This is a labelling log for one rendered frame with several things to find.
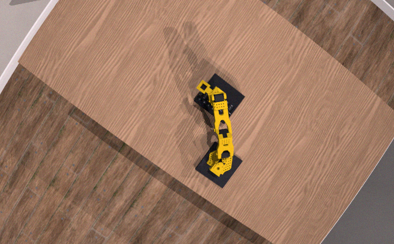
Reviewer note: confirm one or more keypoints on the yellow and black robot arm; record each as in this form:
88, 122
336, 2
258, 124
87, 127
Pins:
220, 160

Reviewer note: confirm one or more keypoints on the black lighting desk panel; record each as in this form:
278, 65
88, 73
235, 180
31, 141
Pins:
234, 97

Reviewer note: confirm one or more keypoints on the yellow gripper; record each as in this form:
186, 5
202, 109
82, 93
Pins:
205, 88

